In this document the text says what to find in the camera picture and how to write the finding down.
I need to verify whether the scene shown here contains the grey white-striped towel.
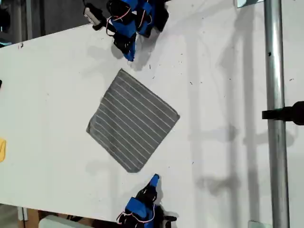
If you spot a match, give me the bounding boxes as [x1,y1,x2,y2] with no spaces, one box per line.
[85,68,181,174]

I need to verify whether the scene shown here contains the white plastic box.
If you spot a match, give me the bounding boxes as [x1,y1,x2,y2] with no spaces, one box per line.
[38,214,95,228]

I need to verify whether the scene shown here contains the brown wooden board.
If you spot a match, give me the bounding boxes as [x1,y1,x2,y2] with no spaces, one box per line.
[27,208,40,228]

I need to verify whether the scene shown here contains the yellow object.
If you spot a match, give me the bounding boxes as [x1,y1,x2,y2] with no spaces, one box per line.
[0,138,7,163]

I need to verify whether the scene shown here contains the black clamp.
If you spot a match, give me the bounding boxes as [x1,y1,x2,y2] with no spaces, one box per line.
[262,101,304,126]

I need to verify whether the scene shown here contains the steel post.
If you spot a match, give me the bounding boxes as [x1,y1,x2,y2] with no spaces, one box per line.
[263,0,291,228]

